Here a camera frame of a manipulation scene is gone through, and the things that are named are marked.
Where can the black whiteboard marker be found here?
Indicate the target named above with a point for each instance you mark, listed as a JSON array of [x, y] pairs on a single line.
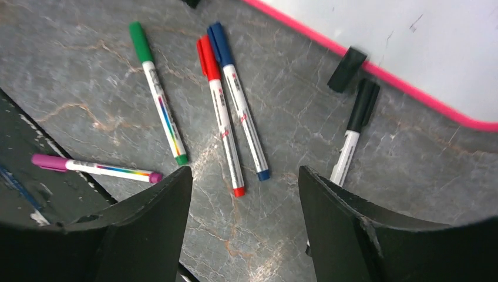
[[366, 95]]

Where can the black whiteboard clip foot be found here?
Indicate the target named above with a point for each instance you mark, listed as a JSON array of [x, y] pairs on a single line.
[[349, 65]]

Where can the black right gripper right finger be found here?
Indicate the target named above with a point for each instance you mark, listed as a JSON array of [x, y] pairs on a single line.
[[352, 239]]

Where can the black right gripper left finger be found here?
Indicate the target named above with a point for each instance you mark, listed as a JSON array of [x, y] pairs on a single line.
[[137, 239]]

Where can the green whiteboard marker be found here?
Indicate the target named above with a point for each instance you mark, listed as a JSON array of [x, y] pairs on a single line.
[[145, 57]]

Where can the red whiteboard marker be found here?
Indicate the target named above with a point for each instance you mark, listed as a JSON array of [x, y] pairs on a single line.
[[211, 71]]

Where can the blue whiteboard marker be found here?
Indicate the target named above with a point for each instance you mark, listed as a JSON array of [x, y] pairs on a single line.
[[224, 57]]

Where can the pink framed whiteboard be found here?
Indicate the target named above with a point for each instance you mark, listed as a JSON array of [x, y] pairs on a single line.
[[442, 53]]

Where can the purple whiteboard marker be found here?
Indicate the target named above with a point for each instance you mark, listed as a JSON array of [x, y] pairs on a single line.
[[61, 164]]

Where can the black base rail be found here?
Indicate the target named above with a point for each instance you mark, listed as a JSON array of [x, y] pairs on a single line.
[[32, 196]]

